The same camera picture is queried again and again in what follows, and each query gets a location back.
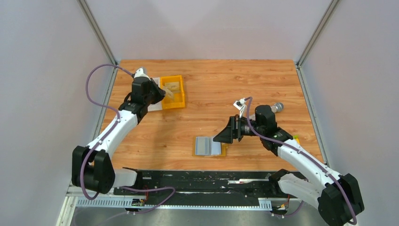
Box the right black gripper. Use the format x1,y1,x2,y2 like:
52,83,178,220
213,115,263,144

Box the gold vip card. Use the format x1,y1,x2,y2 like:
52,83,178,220
164,81,181,93
161,86,175,101

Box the yellow leather card holder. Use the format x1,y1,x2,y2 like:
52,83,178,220
192,137,228,157

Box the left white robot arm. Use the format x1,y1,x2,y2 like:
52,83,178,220
72,76,166,194

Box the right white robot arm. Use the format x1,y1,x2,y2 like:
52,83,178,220
213,101,365,226

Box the gold VIP card in bin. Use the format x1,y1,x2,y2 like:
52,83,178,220
164,81,181,93

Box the white plastic bin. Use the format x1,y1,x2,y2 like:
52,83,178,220
148,77,162,112

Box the yellow plastic bin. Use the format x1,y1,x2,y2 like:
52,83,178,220
160,75,186,110

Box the glitter silver microphone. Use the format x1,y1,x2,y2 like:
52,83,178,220
249,102,284,120

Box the yellow plastic tool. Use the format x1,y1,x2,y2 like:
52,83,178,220
293,135,300,144

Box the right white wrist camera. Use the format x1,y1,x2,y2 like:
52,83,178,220
233,97,247,118

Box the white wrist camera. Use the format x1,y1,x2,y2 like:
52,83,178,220
133,67,150,79
233,97,247,118

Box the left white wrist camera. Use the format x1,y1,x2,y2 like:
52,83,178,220
133,67,150,79

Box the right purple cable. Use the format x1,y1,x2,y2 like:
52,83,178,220
245,97,358,226

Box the purple cable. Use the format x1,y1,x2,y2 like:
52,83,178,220
245,97,358,226
80,64,135,201

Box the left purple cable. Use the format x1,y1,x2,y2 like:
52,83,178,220
80,64,135,201

